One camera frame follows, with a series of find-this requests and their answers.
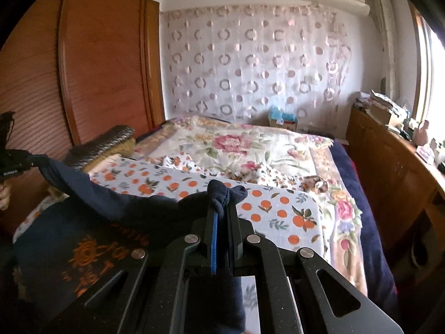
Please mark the floral quilt bedspread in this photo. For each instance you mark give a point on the floral quilt bedspread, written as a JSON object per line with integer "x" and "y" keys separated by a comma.
{"x": 300, "y": 198}

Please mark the navy blue printed t-shirt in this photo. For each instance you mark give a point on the navy blue printed t-shirt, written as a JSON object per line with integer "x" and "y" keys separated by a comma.
{"x": 75, "y": 242}

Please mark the orange print white sheet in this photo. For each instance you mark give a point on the orange print white sheet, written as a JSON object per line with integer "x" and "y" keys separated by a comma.
{"x": 190, "y": 280}

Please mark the navy blue blanket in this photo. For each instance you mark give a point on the navy blue blanket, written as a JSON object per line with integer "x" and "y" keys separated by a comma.
{"x": 380, "y": 281}

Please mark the blue tissue box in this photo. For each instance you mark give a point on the blue tissue box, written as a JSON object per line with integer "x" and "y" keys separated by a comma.
{"x": 280, "y": 119}

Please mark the stack of papers and boxes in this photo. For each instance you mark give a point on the stack of papers and boxes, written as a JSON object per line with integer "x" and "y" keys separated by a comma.
{"x": 381, "y": 108}

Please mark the wooden window side cabinet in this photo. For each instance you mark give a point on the wooden window side cabinet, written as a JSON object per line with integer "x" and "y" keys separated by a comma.
{"x": 405, "y": 194}

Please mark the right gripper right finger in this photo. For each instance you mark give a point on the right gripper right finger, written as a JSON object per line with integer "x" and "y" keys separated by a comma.
{"x": 297, "y": 292}

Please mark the tied window curtain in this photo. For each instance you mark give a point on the tied window curtain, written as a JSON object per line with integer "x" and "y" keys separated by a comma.
{"x": 387, "y": 27}

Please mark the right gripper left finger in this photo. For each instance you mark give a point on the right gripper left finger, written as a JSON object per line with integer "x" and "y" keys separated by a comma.
{"x": 148, "y": 292}

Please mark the pink bottle on sill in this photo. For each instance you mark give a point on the pink bottle on sill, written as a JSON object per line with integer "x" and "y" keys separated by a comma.
{"x": 422, "y": 134}

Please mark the bright window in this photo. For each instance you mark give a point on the bright window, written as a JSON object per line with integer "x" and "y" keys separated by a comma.
{"x": 429, "y": 97}

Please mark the circle patterned sheer curtain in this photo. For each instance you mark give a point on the circle patterned sheer curtain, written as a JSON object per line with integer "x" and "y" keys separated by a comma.
{"x": 239, "y": 62}

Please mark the brown louvered wooden wardrobe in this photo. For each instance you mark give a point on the brown louvered wooden wardrobe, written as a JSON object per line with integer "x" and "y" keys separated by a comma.
{"x": 73, "y": 69}

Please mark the person left hand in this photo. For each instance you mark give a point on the person left hand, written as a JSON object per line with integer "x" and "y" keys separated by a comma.
{"x": 5, "y": 194}

